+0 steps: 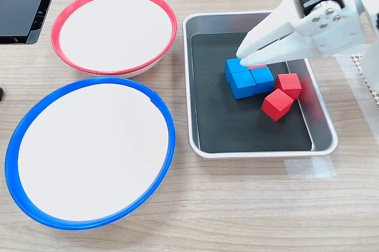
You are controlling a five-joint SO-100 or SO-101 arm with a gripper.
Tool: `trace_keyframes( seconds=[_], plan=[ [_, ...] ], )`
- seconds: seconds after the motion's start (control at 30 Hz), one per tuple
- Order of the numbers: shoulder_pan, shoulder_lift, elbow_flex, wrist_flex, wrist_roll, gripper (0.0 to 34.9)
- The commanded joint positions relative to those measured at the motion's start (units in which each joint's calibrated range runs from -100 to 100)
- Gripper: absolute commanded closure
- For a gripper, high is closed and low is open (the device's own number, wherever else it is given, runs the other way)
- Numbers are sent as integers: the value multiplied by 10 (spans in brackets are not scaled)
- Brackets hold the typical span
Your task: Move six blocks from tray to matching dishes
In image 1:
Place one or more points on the red cube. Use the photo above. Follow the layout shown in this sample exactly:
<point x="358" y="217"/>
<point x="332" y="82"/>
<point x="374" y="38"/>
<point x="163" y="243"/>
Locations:
<point x="288" y="83"/>
<point x="257" y="67"/>
<point x="276" y="105"/>

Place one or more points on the steel tray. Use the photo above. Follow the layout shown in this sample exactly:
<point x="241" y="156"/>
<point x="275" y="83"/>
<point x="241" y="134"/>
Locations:
<point x="322" y="133"/>

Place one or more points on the clear tape piece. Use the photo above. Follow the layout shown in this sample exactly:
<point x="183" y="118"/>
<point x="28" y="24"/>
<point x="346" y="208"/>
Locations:
<point x="308" y="168"/>

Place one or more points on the blue cube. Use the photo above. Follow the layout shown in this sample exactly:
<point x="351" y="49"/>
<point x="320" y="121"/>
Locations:
<point x="235" y="66"/>
<point x="242" y="86"/>
<point x="263" y="78"/>

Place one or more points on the small black object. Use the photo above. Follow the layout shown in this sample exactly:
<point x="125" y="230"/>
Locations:
<point x="1" y="94"/>

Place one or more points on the black flat panel device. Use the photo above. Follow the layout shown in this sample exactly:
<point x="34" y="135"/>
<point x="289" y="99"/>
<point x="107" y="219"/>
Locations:
<point x="17" y="12"/>

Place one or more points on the pale perforated base plate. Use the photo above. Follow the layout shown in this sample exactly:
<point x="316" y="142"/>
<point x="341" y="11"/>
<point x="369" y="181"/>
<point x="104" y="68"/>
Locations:
<point x="357" y="60"/>

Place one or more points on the clear tape sheet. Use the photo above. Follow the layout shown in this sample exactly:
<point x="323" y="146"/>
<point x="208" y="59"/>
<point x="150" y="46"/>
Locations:
<point x="355" y="92"/>

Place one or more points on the blue-rimmed white plate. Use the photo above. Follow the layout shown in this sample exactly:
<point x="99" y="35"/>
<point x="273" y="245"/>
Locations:
<point x="91" y="151"/>

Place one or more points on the black tray mat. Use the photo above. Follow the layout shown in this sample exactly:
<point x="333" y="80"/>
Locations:
<point x="237" y="124"/>

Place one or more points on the red-rimmed white plate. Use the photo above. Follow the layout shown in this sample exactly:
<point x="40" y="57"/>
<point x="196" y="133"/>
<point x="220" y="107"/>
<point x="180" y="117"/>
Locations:
<point x="115" y="32"/>

